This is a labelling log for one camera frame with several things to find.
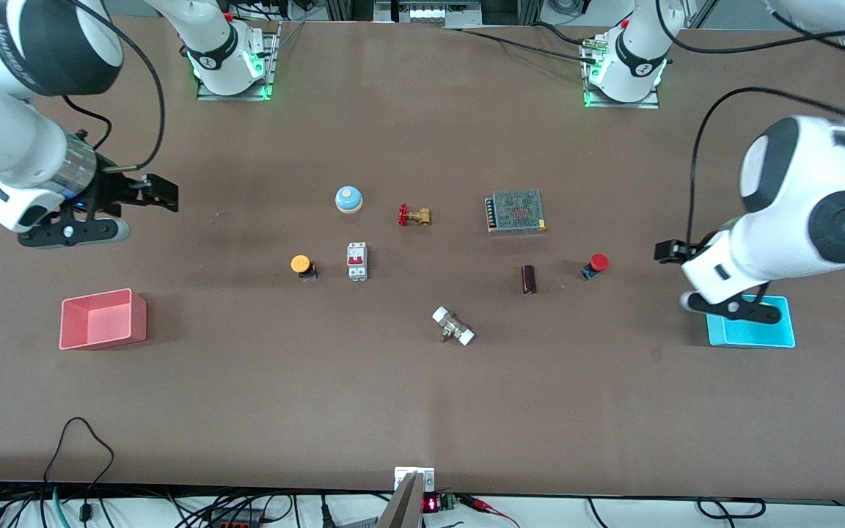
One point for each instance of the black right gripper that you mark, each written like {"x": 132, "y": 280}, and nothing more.
{"x": 116, "y": 190}

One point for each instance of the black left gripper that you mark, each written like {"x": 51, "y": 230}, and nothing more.
{"x": 673, "y": 251}

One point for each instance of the red push button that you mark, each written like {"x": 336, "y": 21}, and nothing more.
{"x": 598, "y": 262}

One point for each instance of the yellow push button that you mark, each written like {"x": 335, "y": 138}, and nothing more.
{"x": 301, "y": 263}

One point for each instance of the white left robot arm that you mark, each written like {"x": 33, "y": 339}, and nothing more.
{"x": 796, "y": 220}

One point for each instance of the cyan plastic box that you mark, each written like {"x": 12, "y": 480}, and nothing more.
{"x": 760, "y": 335}

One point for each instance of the pink plastic box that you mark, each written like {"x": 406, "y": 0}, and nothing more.
{"x": 103, "y": 323}

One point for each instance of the dark brown capacitor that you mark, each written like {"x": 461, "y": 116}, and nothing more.
{"x": 529, "y": 279}

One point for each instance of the metal mesh power supply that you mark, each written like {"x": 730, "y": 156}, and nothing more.
{"x": 516, "y": 211}

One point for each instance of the blue round bell button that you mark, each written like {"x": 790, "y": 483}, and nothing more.
{"x": 348, "y": 199}

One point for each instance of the white circuit breaker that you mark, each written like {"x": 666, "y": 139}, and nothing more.
{"x": 357, "y": 262}

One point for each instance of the metal fitting with white caps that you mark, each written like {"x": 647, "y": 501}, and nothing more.
{"x": 453, "y": 326}

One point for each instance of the orange connector block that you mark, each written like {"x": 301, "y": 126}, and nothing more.
{"x": 235, "y": 522}

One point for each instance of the red LED display module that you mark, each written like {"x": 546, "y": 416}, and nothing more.
{"x": 433, "y": 504}

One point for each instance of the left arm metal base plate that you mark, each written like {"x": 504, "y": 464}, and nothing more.
{"x": 650, "y": 101}

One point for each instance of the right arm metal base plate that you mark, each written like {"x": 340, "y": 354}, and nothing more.
{"x": 270, "y": 66}

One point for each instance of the aluminium frame with white strip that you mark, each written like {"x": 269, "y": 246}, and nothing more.
{"x": 430, "y": 12}

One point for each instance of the silver camera mount bracket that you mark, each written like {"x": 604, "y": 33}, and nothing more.
{"x": 426, "y": 478}

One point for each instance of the grey camera mount bar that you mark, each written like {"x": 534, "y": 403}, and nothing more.
{"x": 402, "y": 510}

